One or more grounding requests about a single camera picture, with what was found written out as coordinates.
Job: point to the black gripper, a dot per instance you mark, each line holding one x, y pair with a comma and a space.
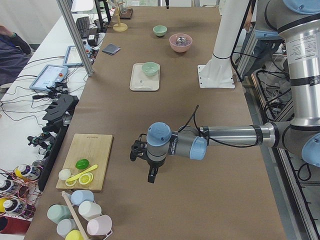
154, 165

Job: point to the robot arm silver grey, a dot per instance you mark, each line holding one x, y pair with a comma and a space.
297, 22

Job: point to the yellow plastic knife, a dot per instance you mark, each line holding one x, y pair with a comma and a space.
77, 176

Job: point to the lemon slice right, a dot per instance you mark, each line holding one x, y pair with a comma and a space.
86, 178

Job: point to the lemon slice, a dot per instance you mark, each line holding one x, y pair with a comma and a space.
86, 178
70, 183

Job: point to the green lime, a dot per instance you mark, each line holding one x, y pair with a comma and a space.
82, 164

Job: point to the pink cup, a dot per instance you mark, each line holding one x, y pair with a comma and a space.
101, 225

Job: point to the white cup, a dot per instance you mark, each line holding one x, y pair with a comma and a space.
89, 210

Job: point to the blue cup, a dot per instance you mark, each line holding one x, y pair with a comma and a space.
79, 196

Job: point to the lemon slice left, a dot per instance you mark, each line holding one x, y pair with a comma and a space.
70, 183

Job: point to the cream rectangular tray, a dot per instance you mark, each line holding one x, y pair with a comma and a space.
141, 82

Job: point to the white garlic bun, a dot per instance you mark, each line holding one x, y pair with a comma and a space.
64, 174

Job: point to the green bowl on tray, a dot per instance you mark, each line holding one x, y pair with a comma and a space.
150, 68

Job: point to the yellow cup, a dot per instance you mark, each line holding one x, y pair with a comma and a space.
74, 235

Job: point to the grey cup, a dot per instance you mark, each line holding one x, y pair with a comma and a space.
65, 226

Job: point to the green cup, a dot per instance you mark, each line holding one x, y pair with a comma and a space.
58, 212

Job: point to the black plastic stand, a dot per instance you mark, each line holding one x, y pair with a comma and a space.
58, 116

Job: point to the yellow bottle upper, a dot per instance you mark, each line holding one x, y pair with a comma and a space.
29, 171

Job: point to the yellow bottle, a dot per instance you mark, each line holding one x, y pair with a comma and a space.
29, 171
14, 206

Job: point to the grey folded cloth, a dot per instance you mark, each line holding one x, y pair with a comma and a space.
111, 49

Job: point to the pink bowl with ice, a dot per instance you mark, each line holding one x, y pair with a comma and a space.
178, 49

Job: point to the metal ice scoop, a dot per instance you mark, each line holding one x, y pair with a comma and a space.
181, 41

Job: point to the teach pendant tablet far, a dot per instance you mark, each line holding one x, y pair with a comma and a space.
72, 57

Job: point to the teach pendant tablet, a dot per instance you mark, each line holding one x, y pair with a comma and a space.
72, 57
47, 78

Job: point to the green bowl far right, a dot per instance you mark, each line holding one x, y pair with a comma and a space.
160, 30

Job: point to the teach pendant tablet near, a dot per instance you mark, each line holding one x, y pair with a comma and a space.
47, 78

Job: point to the wooden mug tree stand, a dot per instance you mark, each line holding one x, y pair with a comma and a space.
118, 26

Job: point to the yellow bottle lower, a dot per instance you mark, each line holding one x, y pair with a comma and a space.
14, 206

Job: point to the dark wooden tray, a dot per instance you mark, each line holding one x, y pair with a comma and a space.
126, 14

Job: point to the black keyboard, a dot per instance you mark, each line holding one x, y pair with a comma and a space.
83, 26

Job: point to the seated person dark clothes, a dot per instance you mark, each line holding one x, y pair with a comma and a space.
14, 55

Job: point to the white camera pole mount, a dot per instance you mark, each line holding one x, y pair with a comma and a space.
217, 73

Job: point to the aluminium frame post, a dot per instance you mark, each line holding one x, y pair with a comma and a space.
74, 33

